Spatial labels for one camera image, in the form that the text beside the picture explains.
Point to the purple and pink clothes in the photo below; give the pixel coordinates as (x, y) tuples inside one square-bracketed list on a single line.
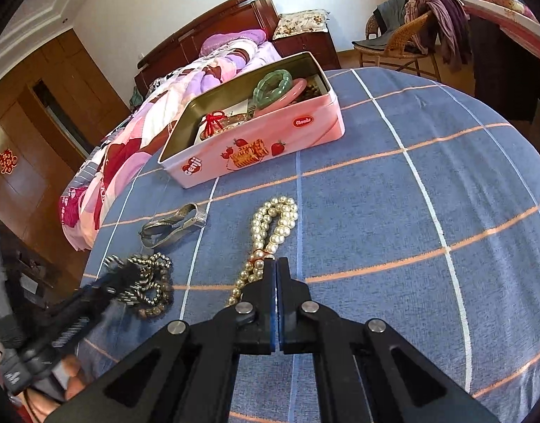
[(446, 17)]

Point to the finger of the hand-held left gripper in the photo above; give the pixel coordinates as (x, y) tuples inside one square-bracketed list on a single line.
[(113, 282)]

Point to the grey garment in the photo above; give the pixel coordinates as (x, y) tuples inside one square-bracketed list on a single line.
[(384, 17)]

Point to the floor clutter pile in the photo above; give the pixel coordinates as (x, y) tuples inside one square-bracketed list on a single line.
[(36, 277)]

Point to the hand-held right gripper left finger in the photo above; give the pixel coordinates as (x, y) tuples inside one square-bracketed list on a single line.
[(263, 299)]

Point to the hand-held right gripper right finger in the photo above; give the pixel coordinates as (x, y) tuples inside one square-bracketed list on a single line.
[(292, 299)]

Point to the dark wooden nightstand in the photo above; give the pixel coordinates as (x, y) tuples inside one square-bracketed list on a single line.
[(309, 50)]

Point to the green jade bangle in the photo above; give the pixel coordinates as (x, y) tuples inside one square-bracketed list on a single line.
[(263, 92)]

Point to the pink pillow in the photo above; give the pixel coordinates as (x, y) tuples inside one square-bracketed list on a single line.
[(234, 39)]

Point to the floral pillow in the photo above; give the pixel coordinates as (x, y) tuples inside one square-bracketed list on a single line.
[(301, 23)]

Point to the red knot decoration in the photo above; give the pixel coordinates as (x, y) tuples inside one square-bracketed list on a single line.
[(8, 161)]

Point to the teal cloth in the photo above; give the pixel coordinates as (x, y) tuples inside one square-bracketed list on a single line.
[(135, 97)]

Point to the pink bangle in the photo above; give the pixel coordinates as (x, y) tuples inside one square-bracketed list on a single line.
[(296, 88)]

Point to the bed with pink sheet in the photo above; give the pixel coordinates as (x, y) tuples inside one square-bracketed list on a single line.
[(120, 150)]

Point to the patchwork quilt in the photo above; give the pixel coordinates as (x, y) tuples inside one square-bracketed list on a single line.
[(129, 141)]

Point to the red ribbon trinket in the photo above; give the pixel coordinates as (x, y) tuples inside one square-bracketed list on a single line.
[(234, 112)]

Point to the blue checked tablecloth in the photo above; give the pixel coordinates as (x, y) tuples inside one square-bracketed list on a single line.
[(406, 229)]

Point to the wicker chair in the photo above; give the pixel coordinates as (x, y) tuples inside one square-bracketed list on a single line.
[(402, 37)]

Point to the pink printed tin box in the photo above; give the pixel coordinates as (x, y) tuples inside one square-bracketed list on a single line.
[(252, 150)]

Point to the person's left hand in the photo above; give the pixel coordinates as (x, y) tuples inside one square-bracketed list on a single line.
[(69, 379)]

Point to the pink floral cushion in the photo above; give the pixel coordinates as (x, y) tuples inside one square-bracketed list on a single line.
[(508, 4)]

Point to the brown wooden wardrobe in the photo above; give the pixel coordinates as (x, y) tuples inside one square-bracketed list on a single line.
[(41, 141)]

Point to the dark wooden headboard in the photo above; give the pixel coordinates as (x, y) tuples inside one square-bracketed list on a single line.
[(199, 35)]

